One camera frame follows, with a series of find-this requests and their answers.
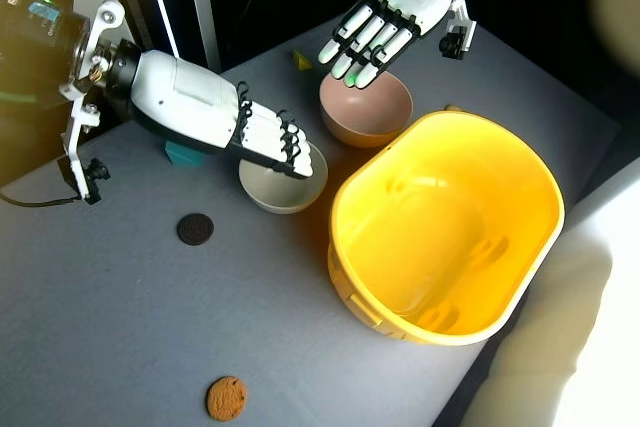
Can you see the small beige bowl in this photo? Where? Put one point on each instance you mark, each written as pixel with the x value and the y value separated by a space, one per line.
pixel 280 197

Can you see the large pink bowl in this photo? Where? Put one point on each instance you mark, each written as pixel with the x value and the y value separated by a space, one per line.
pixel 370 112

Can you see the yellow plastic tub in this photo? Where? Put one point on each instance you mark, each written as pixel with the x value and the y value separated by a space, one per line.
pixel 425 227

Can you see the teal block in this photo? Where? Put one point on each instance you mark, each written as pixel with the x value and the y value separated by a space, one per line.
pixel 182 157

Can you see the yellow triangle block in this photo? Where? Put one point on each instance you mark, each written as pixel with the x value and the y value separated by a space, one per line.
pixel 301 62

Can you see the dark chocolate sandwich cookie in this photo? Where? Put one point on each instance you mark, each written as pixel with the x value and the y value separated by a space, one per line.
pixel 195 229

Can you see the grey table cloth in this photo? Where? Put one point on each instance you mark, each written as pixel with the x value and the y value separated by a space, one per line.
pixel 125 322

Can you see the small orange toy piece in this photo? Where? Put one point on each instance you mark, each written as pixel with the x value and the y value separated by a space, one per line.
pixel 452 107

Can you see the round brown cookie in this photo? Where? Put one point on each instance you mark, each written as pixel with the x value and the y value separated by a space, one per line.
pixel 226 398

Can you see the blurred cream foreground object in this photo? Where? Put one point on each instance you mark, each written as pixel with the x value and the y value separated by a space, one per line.
pixel 575 322

